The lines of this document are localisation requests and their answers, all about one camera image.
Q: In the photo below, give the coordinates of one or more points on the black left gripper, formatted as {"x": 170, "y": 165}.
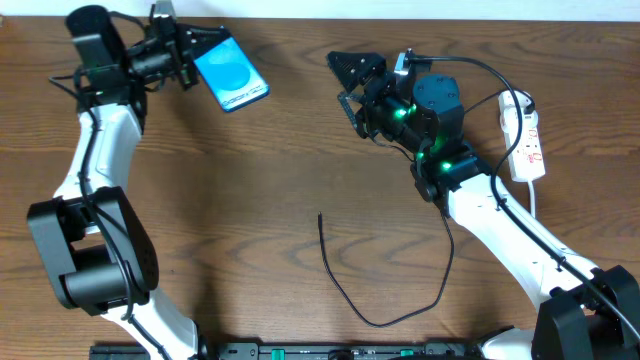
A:
{"x": 185, "y": 62}

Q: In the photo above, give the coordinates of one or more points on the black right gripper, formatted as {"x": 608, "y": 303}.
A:
{"x": 370, "y": 100}

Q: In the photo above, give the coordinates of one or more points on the blue Galaxy smartphone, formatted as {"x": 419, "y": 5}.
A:
{"x": 232, "y": 78}

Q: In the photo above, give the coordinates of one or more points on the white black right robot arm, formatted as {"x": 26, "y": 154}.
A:
{"x": 583, "y": 311}

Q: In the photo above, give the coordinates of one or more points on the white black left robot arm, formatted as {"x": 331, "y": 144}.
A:
{"x": 95, "y": 250}

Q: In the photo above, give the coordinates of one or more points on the white power strip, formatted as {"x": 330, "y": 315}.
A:
{"x": 526, "y": 161}

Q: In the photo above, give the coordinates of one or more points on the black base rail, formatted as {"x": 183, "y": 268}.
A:
{"x": 357, "y": 351}

